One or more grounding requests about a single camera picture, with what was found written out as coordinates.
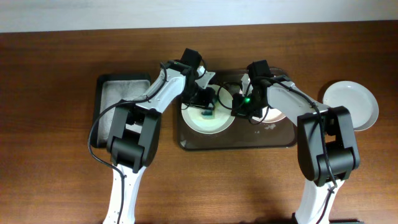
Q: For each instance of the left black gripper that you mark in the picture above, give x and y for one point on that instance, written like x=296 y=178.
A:
x=203 y=103

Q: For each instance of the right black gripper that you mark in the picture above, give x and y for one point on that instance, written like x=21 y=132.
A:
x=240 y=110

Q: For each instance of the green yellow sponge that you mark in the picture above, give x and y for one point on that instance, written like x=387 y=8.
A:
x=208 y=114

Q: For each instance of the cream white plate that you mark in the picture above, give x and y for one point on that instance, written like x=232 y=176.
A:
x=220 y=119

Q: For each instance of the light blue plate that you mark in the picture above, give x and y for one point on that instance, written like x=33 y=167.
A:
x=360 y=102

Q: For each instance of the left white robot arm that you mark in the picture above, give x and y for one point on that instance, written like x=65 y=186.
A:
x=135 y=129

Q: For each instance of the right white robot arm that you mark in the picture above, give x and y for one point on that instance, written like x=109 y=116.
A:
x=327 y=151

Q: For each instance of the dark brown serving tray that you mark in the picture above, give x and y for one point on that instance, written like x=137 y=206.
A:
x=241 y=134

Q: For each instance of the black soapy water tray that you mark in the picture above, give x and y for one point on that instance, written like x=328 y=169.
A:
x=111 y=89

